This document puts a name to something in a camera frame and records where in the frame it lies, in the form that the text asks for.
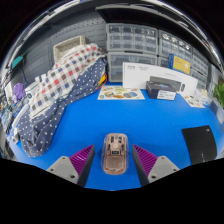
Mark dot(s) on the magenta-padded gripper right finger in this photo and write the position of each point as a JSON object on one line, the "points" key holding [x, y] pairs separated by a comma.
{"points": [[160, 166]]}

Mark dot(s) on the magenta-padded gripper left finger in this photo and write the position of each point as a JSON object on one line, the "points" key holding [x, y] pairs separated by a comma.
{"points": [[63, 166]]}

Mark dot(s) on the transparent pink computer mouse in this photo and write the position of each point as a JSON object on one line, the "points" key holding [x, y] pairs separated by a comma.
{"points": [[115, 156]]}

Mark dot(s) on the black mouse pad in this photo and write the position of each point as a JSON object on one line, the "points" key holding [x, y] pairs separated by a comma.
{"points": [[200, 145]]}

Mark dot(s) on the navy polka-dot cloth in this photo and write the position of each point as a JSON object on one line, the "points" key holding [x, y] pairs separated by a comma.
{"points": [[50, 126]]}

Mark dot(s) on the illustrated sticker sheet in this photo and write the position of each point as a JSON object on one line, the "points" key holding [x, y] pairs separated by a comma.
{"points": [[120, 92], [193, 101]]}

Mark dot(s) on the small black labelled box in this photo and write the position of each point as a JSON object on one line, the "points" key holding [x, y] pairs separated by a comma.
{"points": [[154, 90]]}

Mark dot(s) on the white and blue carton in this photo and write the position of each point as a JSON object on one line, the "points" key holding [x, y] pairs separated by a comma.
{"points": [[203, 96]]}

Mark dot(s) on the red blue checkered cloth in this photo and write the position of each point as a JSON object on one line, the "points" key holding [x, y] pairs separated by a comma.
{"points": [[63, 78]]}

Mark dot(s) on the green potted plant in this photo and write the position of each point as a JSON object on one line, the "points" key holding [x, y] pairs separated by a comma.
{"points": [[219, 95]]}

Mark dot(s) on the long white keyboard box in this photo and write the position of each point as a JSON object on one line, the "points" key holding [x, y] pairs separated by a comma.
{"points": [[136, 75]]}

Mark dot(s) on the translucent drawer cabinet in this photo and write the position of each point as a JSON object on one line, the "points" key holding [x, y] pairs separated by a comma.
{"points": [[200, 80], [200, 63], [131, 38], [126, 60], [175, 45], [162, 61]]}

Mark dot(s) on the yellow and blue box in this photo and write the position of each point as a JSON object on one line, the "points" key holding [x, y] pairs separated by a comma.
{"points": [[180, 64]]}

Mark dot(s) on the grey pegboard panel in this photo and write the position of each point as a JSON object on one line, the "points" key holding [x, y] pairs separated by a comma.
{"points": [[43, 53]]}

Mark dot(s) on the white plastic basket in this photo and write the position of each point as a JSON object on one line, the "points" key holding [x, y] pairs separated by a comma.
{"points": [[66, 45]]}

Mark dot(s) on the dark overhead shelf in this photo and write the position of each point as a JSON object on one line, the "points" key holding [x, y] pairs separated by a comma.
{"points": [[140, 15]]}

